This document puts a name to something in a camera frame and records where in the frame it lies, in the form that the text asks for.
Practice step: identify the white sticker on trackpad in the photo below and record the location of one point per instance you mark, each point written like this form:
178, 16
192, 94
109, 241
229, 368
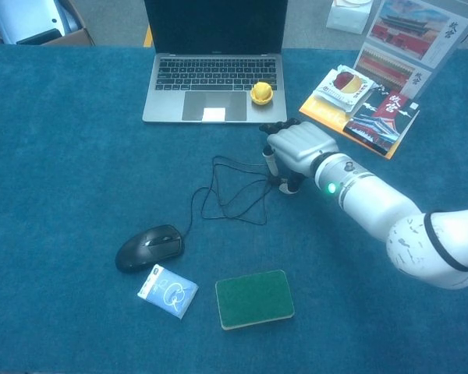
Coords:
213, 114

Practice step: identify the grey laptop computer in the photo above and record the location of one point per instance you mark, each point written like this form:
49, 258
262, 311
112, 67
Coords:
203, 74

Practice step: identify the cardboard box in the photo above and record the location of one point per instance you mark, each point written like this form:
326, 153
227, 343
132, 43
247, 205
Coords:
72, 37

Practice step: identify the blue felt table mat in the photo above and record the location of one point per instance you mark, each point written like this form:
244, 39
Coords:
62, 175

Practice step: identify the yellow toy in cup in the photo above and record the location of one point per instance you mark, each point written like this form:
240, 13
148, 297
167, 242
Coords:
261, 93

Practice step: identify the clear stand with palace photos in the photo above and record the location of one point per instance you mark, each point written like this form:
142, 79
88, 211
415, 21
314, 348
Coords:
409, 43

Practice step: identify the black computer mouse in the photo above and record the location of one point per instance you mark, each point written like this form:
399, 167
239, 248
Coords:
148, 249

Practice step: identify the palace picture book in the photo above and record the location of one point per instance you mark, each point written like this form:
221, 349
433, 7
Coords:
378, 121

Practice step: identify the green scouring sponge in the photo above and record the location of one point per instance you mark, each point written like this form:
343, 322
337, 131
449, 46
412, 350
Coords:
253, 298

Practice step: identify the blue grey device in box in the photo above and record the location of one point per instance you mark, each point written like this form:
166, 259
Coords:
27, 19

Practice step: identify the blue white tissue packet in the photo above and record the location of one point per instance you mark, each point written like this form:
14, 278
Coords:
167, 292

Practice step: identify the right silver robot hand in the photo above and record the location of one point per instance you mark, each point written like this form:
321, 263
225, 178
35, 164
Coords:
300, 146

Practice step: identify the white box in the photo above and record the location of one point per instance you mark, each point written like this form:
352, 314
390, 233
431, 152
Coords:
348, 15

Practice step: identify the white packaged snack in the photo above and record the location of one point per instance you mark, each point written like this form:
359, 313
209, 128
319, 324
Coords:
345, 87

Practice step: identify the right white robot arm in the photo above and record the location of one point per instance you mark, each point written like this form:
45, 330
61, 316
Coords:
378, 202

